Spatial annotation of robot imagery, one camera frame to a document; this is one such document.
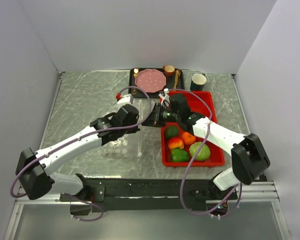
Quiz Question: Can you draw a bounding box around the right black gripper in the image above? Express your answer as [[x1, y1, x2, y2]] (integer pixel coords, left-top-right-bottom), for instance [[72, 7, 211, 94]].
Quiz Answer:
[[141, 102, 181, 128]]

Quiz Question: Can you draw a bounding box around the green avocado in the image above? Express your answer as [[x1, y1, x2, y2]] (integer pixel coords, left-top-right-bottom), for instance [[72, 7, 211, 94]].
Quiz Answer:
[[164, 125, 179, 140]]

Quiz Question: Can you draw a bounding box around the clear zip top bag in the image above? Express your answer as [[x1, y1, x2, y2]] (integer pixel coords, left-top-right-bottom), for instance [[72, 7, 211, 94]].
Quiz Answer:
[[102, 104, 141, 158]]

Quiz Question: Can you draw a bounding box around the red yellow peach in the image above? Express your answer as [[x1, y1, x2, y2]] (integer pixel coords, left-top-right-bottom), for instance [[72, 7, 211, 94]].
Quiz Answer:
[[167, 136, 185, 150]]

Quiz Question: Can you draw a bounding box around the orange tangerine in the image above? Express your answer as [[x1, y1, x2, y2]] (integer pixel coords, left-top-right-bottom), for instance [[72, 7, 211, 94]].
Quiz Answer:
[[181, 132, 197, 146]]

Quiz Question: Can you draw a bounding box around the green bell pepper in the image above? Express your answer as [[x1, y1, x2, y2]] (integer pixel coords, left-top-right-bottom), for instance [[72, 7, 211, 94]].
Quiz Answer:
[[170, 148, 190, 163]]

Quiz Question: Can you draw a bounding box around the light green cabbage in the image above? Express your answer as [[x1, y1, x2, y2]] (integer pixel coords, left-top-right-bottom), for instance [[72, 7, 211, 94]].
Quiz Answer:
[[188, 141, 211, 162]]

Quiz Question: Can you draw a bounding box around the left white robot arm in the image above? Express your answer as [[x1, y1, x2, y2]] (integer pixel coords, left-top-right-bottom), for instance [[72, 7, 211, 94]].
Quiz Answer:
[[15, 104, 139, 201]]

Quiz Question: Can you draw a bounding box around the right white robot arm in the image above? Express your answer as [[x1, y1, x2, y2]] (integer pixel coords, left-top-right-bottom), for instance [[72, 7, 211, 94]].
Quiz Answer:
[[142, 89, 271, 199]]

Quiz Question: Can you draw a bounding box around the black serving tray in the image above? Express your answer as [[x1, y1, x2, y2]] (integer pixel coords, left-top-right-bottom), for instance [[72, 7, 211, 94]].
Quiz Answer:
[[128, 68, 185, 99]]

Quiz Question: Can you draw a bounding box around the pink dotted plate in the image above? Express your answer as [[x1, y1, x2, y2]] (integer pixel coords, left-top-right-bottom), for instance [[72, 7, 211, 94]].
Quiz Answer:
[[135, 68, 167, 93]]

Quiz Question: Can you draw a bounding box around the gold fork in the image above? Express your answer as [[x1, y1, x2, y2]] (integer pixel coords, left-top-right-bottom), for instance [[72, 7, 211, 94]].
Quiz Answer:
[[132, 67, 140, 96]]

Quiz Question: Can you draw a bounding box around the orange ceramic cup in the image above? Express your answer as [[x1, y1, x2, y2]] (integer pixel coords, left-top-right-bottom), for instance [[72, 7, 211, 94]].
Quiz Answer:
[[162, 65, 176, 77]]

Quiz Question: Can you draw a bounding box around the gold spoon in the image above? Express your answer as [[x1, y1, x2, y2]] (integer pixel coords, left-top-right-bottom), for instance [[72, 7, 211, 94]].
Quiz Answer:
[[175, 69, 181, 83]]

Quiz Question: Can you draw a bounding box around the dark green paper cup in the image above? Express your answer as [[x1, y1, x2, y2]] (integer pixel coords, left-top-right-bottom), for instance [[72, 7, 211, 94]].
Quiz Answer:
[[190, 73, 207, 92]]

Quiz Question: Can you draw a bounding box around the red plastic bin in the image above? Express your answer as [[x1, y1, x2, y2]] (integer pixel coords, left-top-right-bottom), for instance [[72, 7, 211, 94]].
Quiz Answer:
[[160, 91, 225, 168]]

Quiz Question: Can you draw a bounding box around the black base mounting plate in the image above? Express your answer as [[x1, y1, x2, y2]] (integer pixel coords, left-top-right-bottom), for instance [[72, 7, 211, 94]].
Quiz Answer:
[[59, 178, 238, 216]]

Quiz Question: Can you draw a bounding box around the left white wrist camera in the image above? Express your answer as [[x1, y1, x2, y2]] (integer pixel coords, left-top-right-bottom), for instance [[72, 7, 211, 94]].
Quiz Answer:
[[115, 92, 133, 107]]

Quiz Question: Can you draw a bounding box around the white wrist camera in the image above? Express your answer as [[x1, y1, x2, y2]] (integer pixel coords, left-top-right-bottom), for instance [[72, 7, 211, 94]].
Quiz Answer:
[[115, 92, 133, 107], [159, 88, 170, 109]]

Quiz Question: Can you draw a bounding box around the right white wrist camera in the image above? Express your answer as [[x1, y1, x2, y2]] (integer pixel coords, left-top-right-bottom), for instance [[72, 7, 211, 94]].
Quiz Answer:
[[159, 88, 170, 109]]

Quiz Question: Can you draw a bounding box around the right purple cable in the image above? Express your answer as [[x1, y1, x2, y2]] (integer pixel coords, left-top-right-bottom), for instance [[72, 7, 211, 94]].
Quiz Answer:
[[164, 88, 243, 218]]

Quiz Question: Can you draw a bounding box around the aluminium frame rail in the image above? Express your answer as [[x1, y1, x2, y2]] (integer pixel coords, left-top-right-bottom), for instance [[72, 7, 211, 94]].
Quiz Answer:
[[14, 181, 280, 205]]

